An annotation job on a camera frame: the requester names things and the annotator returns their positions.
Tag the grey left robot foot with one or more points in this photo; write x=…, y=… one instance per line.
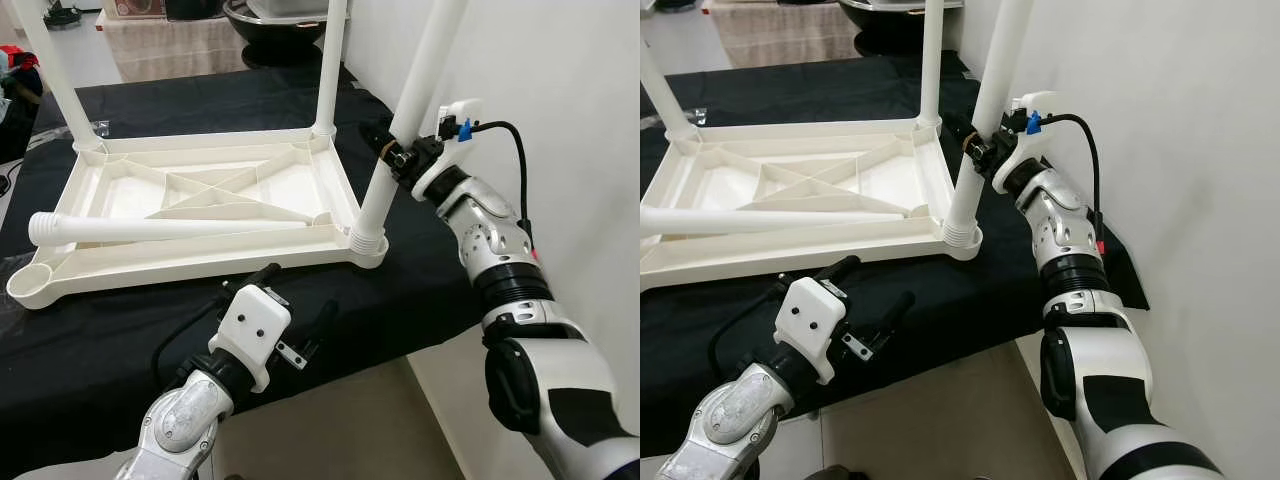
x=840, y=473

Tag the black tablecloth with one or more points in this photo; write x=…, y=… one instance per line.
x=700, y=340
x=100, y=350

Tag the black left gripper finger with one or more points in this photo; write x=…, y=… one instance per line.
x=324, y=325
x=838, y=270
x=265, y=276
x=896, y=318

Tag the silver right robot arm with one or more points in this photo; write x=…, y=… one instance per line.
x=1100, y=340
x=540, y=340

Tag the beige woven mat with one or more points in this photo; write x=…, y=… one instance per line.
x=170, y=45
x=780, y=35

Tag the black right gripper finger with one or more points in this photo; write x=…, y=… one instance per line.
x=378, y=137
x=962, y=132

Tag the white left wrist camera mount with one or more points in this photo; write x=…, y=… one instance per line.
x=812, y=320
x=250, y=325

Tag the red patterned box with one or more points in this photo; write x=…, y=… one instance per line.
x=138, y=6

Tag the black stand base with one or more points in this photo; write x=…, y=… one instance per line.
x=675, y=5
x=62, y=15

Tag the white plastic table top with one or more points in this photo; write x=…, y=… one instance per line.
x=200, y=260
x=800, y=255

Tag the clear tape strip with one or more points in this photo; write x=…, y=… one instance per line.
x=100, y=126
x=700, y=113

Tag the large black round bowl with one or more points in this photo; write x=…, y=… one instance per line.
x=275, y=30
x=890, y=20

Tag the red cloth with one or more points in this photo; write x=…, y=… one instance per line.
x=25, y=62

